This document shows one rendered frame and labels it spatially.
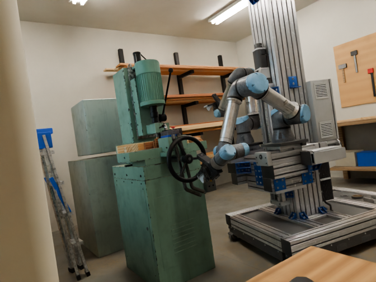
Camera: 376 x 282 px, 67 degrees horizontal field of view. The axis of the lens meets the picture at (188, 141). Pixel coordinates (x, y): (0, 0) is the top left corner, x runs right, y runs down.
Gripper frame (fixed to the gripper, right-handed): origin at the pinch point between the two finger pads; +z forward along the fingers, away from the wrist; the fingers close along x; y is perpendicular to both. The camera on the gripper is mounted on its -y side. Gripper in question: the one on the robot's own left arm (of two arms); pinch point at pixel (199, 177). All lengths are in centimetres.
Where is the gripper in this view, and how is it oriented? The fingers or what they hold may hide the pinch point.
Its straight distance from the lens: 172.5
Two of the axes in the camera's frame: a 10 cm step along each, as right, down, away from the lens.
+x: 8.2, -1.9, 5.5
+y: 4.4, 8.2, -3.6
